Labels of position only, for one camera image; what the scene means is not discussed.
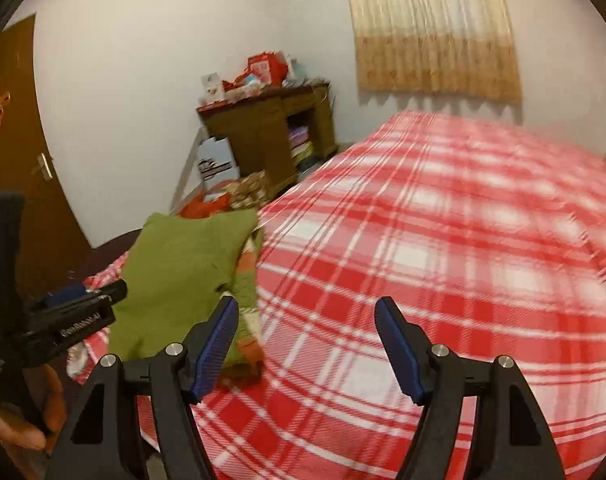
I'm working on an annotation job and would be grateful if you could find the person's left hand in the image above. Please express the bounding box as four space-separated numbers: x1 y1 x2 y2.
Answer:
0 364 68 469

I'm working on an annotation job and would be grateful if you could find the beige floral curtain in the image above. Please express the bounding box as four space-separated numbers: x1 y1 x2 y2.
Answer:
340 0 522 106

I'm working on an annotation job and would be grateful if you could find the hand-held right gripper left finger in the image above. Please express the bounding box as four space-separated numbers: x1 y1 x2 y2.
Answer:
44 295 240 480

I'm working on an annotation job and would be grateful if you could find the white card box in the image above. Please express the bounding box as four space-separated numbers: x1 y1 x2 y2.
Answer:
201 72 226 106

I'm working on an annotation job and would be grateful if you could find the brown patterned cloth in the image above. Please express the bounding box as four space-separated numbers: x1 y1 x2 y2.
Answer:
228 171 269 209

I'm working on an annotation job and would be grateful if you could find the white printed cardboard box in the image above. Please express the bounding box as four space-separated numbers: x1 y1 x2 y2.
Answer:
199 136 242 192

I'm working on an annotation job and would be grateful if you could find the red plaid blanket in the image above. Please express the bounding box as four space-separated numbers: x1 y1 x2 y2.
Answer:
65 110 606 480

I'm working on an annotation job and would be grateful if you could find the green orange cream knit sweater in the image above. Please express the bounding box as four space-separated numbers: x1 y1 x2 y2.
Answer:
108 208 266 369

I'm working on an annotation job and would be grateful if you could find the pile of red boxes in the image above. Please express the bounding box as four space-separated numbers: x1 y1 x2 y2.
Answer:
223 51 292 99

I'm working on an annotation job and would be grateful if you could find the metal door handle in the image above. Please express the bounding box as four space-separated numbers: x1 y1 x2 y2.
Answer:
33 152 56 181

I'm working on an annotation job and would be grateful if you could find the brown wooden desk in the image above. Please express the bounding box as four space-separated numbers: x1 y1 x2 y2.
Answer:
197 80 340 196

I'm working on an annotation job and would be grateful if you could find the red plastic bag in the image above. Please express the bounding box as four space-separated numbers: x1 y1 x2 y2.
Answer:
178 192 232 220

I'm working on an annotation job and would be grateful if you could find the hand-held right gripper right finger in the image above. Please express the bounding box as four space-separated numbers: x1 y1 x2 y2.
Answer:
374 296 566 480

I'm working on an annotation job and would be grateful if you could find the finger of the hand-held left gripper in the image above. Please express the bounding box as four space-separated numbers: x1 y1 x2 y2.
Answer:
85 279 130 307
44 284 88 310

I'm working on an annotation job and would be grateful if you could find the grey metal bar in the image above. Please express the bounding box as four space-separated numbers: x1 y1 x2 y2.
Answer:
170 127 208 214

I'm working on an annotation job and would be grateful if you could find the brown wooden door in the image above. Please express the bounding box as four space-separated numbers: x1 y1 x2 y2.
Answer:
0 14 92 301

